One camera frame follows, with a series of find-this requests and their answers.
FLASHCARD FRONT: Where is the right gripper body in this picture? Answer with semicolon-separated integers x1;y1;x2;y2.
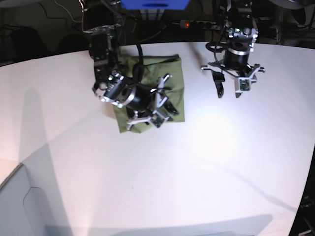
92;72;172;129

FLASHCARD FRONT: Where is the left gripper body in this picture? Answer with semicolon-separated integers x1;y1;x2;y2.
200;46;265;92

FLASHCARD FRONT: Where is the green T-shirt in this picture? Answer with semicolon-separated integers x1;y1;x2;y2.
113;54;185;133

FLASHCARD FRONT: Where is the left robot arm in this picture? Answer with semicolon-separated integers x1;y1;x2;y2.
200;0;265;98

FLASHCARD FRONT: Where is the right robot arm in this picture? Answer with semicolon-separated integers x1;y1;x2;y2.
80;0;179;130

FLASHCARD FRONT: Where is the black power strip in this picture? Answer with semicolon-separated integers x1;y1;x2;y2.
172;20;220;30

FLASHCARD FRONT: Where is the blue plastic box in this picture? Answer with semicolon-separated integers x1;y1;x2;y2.
121;0;190;10

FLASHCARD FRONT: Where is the grey panel at table corner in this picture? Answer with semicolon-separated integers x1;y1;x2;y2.
0;163;54;236

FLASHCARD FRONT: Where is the grey cable on floor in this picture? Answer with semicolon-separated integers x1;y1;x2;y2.
54;0;168;45

